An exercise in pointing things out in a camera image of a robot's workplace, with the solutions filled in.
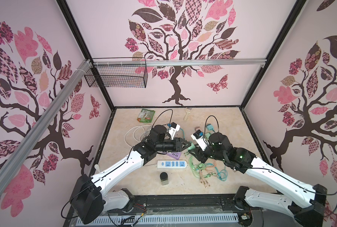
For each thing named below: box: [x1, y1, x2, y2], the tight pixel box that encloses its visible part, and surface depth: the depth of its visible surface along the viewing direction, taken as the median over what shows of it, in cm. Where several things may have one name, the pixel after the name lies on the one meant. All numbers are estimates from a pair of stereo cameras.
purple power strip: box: [166, 151, 182, 160], surface depth 92 cm
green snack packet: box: [136, 108, 156, 123], surface depth 116 cm
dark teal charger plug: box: [205, 123, 216, 133], surface depth 107 cm
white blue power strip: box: [156, 160, 188, 169], surface depth 87 cm
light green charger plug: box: [186, 142, 196, 152], surface depth 71 cm
